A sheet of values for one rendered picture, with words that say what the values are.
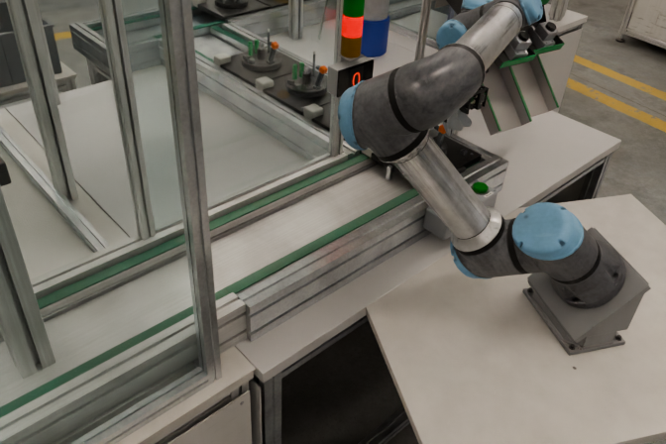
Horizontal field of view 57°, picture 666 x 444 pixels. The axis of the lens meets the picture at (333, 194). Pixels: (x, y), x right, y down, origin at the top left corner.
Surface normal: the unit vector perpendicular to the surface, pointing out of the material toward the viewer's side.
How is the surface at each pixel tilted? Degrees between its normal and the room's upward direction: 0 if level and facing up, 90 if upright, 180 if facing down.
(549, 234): 39
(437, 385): 0
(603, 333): 90
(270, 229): 0
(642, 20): 90
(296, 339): 0
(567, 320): 45
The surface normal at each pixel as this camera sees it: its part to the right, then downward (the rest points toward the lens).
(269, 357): 0.05, -0.82
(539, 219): -0.55, -0.52
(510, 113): 0.41, -0.22
